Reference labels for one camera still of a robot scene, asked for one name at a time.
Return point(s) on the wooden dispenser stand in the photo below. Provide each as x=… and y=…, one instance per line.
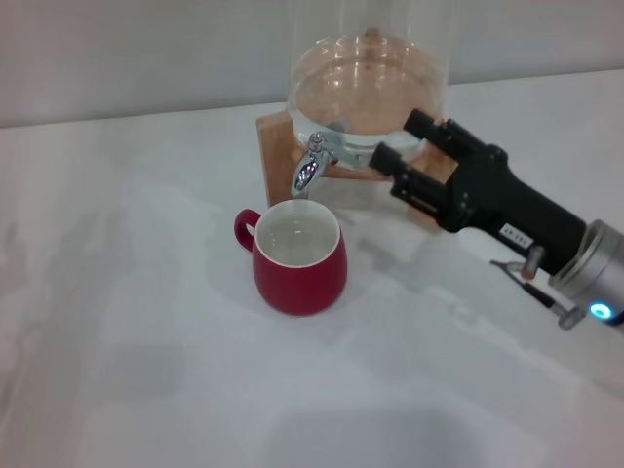
x=273, y=161

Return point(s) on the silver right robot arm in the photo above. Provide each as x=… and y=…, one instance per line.
x=595, y=273

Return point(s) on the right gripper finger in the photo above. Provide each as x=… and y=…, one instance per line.
x=439, y=131
x=419, y=187

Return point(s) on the clear glass dispenser jar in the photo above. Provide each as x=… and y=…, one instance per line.
x=365, y=73

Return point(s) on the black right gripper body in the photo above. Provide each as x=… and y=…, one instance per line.
x=497, y=195

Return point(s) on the red ceramic cup white inside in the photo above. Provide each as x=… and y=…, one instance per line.
x=297, y=283

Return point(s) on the chrome faucet tap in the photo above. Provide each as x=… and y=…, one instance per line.
x=307, y=173

